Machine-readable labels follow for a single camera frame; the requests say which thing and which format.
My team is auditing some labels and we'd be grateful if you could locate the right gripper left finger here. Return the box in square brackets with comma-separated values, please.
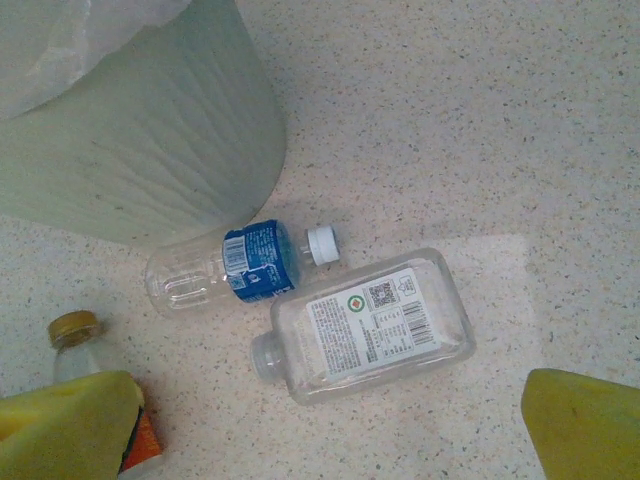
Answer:
[0, 369, 146, 480]

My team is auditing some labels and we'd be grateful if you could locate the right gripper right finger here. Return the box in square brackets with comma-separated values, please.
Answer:
[519, 368, 640, 480]

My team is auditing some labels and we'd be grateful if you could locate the orange label bottle gold cap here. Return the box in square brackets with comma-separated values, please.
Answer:
[47, 309, 166, 480]

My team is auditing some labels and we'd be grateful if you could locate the ribbed round waste bin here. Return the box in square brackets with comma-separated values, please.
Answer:
[0, 0, 290, 247]

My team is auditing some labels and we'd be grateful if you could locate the clear plastic bin liner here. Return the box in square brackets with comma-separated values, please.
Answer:
[0, 0, 194, 121]

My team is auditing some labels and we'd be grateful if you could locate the square clear bottle white label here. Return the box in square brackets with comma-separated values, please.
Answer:
[249, 247, 479, 407]

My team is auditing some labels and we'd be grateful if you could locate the clear bottle blue label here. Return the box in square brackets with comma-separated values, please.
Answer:
[143, 218, 345, 321]

